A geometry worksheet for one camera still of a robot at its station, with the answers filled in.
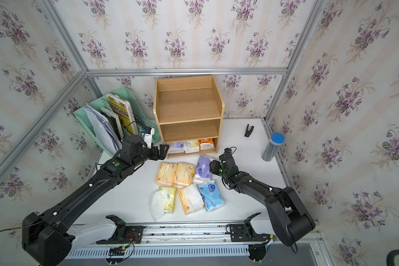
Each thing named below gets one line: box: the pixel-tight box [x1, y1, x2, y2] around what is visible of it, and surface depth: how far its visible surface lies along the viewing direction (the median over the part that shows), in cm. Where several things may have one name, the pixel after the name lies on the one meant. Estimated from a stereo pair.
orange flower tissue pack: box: [178, 183, 205, 216], surface depth 81 cm
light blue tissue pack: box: [197, 180, 226, 213], surface depth 82 cm
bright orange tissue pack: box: [198, 138, 215, 151], surface depth 100 cm
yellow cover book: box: [105, 93, 139, 136], surface depth 98 cm
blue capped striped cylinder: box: [261, 132, 286, 162], surface depth 89 cm
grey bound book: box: [99, 106, 124, 142], surface depth 97 cm
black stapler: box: [243, 123, 255, 138], surface depth 113 cm
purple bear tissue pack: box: [193, 154, 213, 184], surface depth 90 cm
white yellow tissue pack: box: [182, 139, 200, 154], surface depth 98 cm
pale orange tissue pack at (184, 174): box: [173, 162, 196, 188], surface depth 88 cm
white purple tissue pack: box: [174, 141, 184, 149], surface depth 97 cm
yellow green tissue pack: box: [149, 186, 177, 222], surface depth 80 cm
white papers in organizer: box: [83, 103, 123, 155], surface depth 88 cm
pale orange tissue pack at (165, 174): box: [155, 161, 178, 187], surface depth 90 cm
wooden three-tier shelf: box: [152, 74, 225, 159], surface depth 90 cm
